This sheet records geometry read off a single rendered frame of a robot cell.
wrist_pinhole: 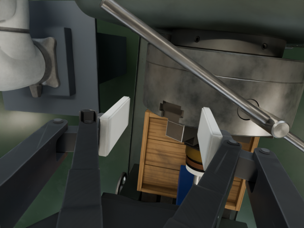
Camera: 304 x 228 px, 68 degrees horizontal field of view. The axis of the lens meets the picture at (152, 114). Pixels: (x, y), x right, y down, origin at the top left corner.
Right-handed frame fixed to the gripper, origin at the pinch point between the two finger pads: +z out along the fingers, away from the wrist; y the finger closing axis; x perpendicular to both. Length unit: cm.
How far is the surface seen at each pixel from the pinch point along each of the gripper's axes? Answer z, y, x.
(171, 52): 4.0, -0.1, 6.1
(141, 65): 87, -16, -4
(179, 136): 19.8, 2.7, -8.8
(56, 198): 144, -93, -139
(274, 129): 7.6, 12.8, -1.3
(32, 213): 146, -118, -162
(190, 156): 28.8, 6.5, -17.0
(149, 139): 52, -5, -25
